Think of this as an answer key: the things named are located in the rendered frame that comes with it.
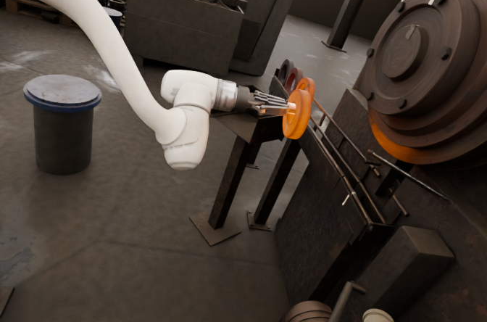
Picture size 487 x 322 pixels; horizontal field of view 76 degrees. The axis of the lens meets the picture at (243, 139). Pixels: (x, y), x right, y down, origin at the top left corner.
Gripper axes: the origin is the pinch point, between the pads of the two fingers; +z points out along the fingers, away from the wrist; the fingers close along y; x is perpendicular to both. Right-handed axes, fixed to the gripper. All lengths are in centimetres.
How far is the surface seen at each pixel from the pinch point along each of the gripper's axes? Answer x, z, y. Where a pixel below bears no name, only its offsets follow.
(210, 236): -83, -12, -19
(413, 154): 7.6, 18.0, 30.8
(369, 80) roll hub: 17.3, 10.1, 13.6
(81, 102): -37, -79, -48
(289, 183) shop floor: -86, 43, -75
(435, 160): 10.1, 18.1, 36.5
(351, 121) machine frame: -6.1, 27.2, -12.7
